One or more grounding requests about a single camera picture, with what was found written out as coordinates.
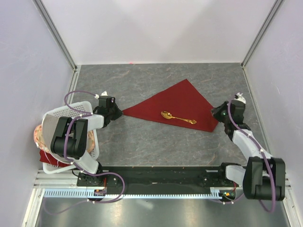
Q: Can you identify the white slotted cable duct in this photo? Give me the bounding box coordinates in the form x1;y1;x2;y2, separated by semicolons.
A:
44;188;227;199

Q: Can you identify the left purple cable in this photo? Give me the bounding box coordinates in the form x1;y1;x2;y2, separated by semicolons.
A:
63;90;100;166

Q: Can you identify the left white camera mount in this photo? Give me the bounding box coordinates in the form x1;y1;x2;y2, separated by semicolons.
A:
94;91;108;99

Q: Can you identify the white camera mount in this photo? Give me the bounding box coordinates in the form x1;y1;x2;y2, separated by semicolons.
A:
234;92;246;104
94;91;108;99

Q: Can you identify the red cloth in basket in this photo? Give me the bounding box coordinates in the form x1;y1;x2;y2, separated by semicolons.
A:
39;150;69;167

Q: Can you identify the patterned plate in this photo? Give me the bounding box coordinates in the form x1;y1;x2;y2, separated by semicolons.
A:
34;124;95;153

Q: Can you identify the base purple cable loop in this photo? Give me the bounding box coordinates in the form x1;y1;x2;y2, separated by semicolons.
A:
42;172;128;215

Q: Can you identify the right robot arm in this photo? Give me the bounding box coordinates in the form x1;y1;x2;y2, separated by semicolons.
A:
211;99;285;201

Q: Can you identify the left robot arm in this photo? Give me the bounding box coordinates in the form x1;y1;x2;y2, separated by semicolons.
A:
42;96;123;186

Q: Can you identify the right aluminium frame post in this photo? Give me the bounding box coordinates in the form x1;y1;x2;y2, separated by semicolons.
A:
241;0;284;69

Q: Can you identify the aluminium frame post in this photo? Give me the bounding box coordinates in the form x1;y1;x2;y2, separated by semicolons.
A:
241;0;284;69
33;0;77;72

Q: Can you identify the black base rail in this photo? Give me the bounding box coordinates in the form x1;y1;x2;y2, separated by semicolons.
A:
77;163;238;188

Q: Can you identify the red cloth napkin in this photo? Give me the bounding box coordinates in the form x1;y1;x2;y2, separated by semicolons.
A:
123;79;218;132

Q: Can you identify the left aluminium frame post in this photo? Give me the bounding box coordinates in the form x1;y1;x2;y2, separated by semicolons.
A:
33;0;77;72

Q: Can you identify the gold spoon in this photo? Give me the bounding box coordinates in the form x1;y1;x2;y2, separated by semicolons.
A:
160;110;197;125

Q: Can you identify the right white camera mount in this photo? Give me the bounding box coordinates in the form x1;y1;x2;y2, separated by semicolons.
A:
234;92;246;104

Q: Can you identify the white plastic basket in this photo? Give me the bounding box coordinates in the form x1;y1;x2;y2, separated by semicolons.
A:
43;101;104;174

